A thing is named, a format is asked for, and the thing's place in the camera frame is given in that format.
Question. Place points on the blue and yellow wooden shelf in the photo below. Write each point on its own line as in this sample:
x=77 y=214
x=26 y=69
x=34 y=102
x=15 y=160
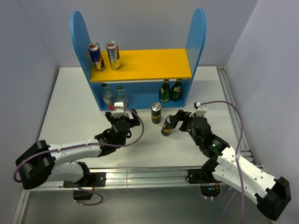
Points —
x=142 y=71

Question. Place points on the green bottle yellow label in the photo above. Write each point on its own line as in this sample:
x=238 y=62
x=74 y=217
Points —
x=164 y=92

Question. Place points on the aluminium side rail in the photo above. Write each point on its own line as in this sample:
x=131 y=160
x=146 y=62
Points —
x=244 y=149

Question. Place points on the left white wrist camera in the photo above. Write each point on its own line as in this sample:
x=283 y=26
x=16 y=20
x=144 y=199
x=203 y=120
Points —
x=117 y=110

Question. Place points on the green Perrier bottle red label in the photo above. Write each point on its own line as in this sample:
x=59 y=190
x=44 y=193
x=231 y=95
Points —
x=176 y=91

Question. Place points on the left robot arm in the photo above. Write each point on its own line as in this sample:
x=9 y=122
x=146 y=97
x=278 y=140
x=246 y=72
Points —
x=44 y=162

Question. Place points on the clear Chang bottle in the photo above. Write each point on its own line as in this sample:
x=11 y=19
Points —
x=107 y=94
x=121 y=96

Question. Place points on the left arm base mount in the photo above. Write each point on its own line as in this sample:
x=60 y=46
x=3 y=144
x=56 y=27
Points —
x=83 y=189

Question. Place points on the black yellow can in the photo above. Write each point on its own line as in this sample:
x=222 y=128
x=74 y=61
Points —
x=166 y=128

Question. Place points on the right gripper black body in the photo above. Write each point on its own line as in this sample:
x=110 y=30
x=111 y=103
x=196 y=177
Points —
x=186 y=126

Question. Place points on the silver gold Red Bull can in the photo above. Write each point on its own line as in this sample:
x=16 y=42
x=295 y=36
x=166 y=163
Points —
x=113 y=55

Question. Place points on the blue silver Red Bull can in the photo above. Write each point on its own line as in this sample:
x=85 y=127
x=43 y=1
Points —
x=96 y=56

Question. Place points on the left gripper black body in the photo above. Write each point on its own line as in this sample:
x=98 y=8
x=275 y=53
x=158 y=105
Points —
x=133 y=122

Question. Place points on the aluminium front rail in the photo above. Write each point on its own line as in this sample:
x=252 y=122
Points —
x=119 y=178

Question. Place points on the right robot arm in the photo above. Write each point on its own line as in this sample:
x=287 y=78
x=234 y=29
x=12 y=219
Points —
x=270 y=194

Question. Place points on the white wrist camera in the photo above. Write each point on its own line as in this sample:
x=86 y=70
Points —
x=199 y=108
x=117 y=110

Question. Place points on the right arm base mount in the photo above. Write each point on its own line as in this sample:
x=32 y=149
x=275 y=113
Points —
x=209 y=187

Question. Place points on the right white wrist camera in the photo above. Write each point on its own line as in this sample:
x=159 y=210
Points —
x=199 y=108

